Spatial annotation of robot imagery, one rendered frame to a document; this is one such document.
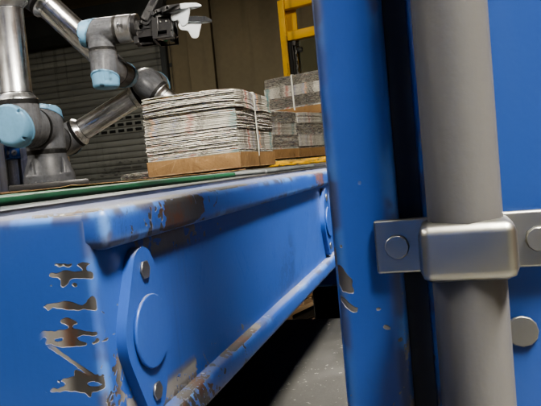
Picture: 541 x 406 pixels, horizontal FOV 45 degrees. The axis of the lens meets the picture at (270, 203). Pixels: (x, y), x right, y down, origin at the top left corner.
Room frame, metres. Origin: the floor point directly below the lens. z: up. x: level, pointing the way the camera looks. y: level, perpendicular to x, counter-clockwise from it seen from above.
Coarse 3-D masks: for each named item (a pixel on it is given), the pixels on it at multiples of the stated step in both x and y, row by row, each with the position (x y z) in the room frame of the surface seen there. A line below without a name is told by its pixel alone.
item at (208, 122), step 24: (168, 96) 1.87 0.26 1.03; (192, 96) 1.85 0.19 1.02; (216, 96) 1.84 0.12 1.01; (240, 96) 1.86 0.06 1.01; (144, 120) 1.90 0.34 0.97; (168, 120) 1.88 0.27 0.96; (192, 120) 1.86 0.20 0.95; (216, 120) 1.84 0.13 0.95; (240, 120) 1.86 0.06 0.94; (168, 144) 1.88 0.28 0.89; (192, 144) 1.86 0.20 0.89; (216, 144) 1.84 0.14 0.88; (240, 144) 1.84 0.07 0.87; (240, 168) 1.87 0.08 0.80
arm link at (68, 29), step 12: (36, 0) 1.93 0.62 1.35; (48, 0) 1.95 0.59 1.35; (36, 12) 1.96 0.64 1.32; (48, 12) 1.94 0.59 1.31; (60, 12) 1.94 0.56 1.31; (72, 12) 1.96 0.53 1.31; (60, 24) 1.94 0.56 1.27; (72, 24) 1.93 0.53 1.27; (72, 36) 1.93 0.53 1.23; (84, 48) 1.93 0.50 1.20; (132, 72) 1.94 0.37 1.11; (120, 84) 1.91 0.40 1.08; (132, 84) 1.97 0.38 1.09
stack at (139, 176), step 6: (324, 162) 3.44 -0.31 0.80; (126, 174) 2.69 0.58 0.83; (132, 174) 2.67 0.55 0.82; (138, 174) 2.65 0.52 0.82; (144, 174) 2.63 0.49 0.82; (306, 300) 3.16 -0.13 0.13; (312, 300) 3.22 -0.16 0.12; (300, 306) 3.12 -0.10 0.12; (306, 306) 3.16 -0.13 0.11; (294, 312) 3.06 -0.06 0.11; (288, 318) 3.02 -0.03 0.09; (312, 318) 3.25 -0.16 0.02
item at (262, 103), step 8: (256, 96) 2.03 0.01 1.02; (256, 104) 2.03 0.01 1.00; (264, 104) 2.11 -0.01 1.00; (256, 112) 2.03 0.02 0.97; (264, 112) 2.13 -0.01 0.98; (264, 120) 2.10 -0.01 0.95; (264, 128) 2.09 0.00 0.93; (272, 128) 2.18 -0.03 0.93; (264, 136) 2.09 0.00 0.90; (264, 144) 2.09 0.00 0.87
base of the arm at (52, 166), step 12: (36, 156) 1.94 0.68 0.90; (48, 156) 1.94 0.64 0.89; (60, 156) 1.97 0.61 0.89; (36, 168) 1.93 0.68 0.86; (48, 168) 1.93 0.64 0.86; (60, 168) 1.95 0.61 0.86; (72, 168) 2.01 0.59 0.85; (24, 180) 1.95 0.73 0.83; (36, 180) 1.92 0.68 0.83; (48, 180) 1.92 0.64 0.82; (60, 180) 1.94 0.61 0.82
